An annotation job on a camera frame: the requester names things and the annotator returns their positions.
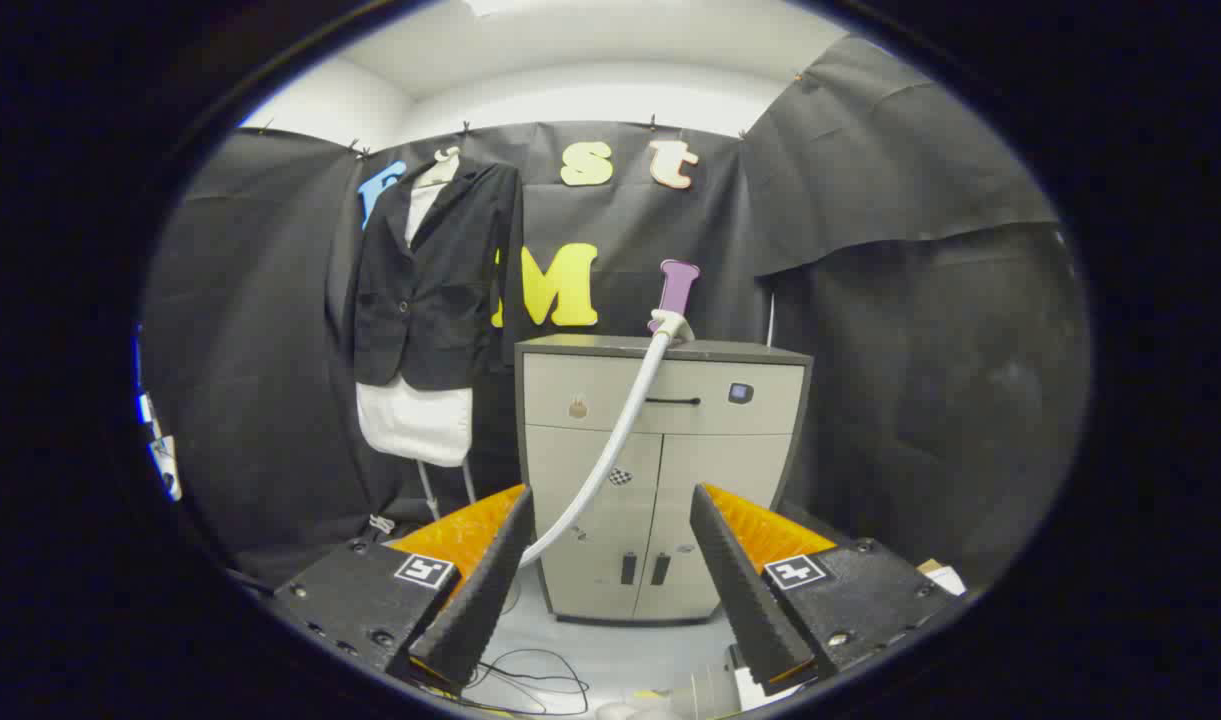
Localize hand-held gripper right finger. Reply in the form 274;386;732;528
688;483;961;697

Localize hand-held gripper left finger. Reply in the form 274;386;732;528
268;484;537;693

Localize white shirt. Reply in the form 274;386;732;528
356;180;474;468

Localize white garment steamer head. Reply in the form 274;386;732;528
648;310;697;347

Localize black suit jacket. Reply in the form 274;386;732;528
352;158;526;393

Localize metal garment rack stand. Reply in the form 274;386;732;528
417;458;478;521

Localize white clothes hanger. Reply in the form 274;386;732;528
415;147;463;191

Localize grey cabinet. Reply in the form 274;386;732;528
514;333;814;626

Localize black backdrop cloth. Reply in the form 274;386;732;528
140;35;1091;591

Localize black floor cable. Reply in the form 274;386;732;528
410;648;591;716

